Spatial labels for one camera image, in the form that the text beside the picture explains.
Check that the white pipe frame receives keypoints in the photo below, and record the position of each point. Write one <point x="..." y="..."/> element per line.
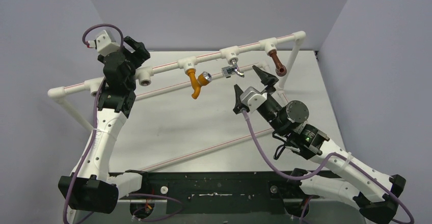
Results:
<point x="287" y="49"/>

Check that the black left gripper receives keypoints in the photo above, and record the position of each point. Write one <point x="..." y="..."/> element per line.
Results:
<point x="141" y="55"/>

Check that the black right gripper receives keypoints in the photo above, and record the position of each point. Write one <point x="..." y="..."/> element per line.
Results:
<point x="270" y="109"/>

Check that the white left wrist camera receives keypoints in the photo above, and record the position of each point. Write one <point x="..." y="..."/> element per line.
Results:
<point x="104" y="43"/>

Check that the chrome faucet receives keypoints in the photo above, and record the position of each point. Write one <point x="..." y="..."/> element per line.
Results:
<point x="232" y="69"/>

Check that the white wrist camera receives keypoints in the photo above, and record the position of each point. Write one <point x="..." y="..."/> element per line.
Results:
<point x="104" y="43"/>
<point x="253" y="98"/>

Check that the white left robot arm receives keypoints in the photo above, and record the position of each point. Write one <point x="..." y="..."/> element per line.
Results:
<point x="87" y="187"/>

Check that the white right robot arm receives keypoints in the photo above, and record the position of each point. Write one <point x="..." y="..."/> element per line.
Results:
<point x="339" y="176"/>

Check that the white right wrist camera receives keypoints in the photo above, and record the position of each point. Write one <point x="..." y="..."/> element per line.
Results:
<point x="253" y="98"/>

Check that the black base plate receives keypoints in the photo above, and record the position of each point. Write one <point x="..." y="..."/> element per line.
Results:
<point x="227" y="192"/>

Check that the orange faucet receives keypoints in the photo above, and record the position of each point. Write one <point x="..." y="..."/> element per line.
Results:
<point x="197" y="82"/>

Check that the brown faucet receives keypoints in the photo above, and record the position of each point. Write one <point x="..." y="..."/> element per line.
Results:
<point x="280" y="69"/>

